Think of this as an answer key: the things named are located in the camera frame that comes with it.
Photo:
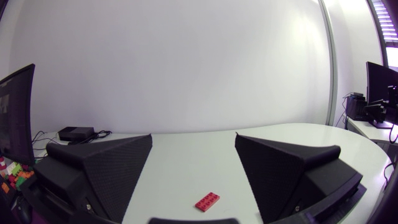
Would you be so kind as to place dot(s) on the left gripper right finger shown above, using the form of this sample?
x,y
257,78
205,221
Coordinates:
x,y
280,174

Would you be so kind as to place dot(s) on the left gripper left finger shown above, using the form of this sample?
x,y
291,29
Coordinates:
x,y
105,174

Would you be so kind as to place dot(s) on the black power brick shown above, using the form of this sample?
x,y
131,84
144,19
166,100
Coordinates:
x,y
76,133

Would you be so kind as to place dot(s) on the red toy brick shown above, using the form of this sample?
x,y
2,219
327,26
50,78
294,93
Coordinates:
x,y
207,202

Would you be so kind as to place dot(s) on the pile of toy bricks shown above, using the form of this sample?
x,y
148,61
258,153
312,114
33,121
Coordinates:
x,y
15,175

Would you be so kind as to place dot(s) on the black box on side desk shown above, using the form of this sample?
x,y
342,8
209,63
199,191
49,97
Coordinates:
x,y
356,107

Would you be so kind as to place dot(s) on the dark screen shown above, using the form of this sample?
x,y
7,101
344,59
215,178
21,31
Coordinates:
x,y
16,115

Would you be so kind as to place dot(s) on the dark monitor on side desk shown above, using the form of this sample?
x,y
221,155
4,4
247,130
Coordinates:
x,y
381,90

